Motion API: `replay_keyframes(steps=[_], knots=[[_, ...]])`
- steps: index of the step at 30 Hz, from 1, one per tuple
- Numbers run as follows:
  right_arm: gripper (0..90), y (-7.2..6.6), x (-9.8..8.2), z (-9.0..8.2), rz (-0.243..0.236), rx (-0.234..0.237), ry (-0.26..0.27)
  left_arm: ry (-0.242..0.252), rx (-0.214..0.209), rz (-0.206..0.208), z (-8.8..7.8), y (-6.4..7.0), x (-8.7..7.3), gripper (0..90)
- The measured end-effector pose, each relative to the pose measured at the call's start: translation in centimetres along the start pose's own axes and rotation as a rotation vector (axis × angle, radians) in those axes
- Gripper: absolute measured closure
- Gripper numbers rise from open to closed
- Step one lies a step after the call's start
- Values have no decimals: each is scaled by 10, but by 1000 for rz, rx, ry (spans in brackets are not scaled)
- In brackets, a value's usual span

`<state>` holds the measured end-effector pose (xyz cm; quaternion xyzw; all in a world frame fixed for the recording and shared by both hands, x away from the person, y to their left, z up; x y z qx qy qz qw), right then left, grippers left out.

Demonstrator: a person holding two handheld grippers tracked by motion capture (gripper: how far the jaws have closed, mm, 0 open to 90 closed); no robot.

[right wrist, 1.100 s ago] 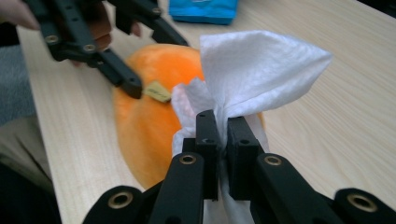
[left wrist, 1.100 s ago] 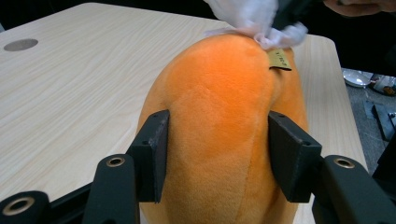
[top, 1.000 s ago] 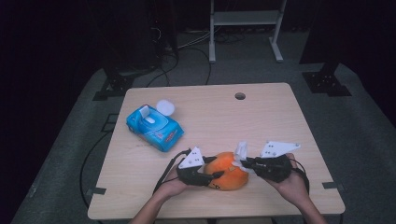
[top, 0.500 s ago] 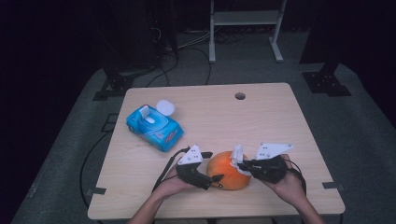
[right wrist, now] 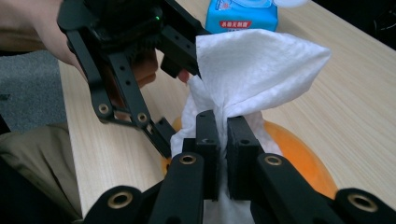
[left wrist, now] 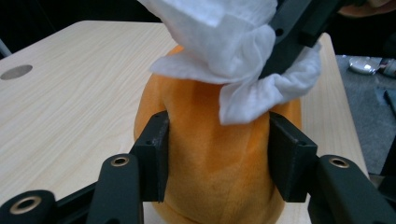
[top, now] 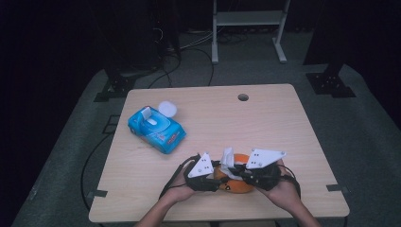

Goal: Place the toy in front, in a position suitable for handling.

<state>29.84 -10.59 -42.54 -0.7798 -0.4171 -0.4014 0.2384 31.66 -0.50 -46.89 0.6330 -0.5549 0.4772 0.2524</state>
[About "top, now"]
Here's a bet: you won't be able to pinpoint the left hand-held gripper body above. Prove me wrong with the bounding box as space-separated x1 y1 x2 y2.
183 152 221 193

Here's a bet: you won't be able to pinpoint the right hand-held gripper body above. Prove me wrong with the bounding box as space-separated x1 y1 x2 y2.
242 148 288 191

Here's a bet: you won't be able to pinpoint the white wet wipe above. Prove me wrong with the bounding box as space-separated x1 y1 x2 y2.
219 147 244 181

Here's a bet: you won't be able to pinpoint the orange plush toy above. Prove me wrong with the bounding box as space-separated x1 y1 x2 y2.
214 153 254 194

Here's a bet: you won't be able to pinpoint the blue wet wipe pack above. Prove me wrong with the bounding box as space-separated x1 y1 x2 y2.
127 106 187 155

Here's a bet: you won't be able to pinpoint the person's left hand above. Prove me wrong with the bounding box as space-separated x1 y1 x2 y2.
168 169 197 202

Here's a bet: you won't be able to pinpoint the person's right hand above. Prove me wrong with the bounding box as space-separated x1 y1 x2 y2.
256 160 301 212

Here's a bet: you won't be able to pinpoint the white round lid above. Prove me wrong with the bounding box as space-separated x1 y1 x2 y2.
157 100 178 118

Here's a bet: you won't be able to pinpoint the black tape strip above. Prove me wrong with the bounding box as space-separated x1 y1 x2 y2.
325 183 350 194
86 188 109 200

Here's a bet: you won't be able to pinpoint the white metal stand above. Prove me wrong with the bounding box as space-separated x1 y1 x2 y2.
211 0 291 64

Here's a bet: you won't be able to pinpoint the right hand-held gripper black cable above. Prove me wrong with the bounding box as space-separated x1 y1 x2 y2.
277 164 302 200

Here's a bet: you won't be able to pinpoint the black stand with base plate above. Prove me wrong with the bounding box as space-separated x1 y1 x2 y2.
304 0 357 98
93 60 136 102

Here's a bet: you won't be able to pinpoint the long black floor cable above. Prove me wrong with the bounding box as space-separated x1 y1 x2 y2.
80 131 112 212

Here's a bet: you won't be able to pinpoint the white floor cables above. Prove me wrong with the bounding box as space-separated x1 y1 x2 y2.
181 31 216 50

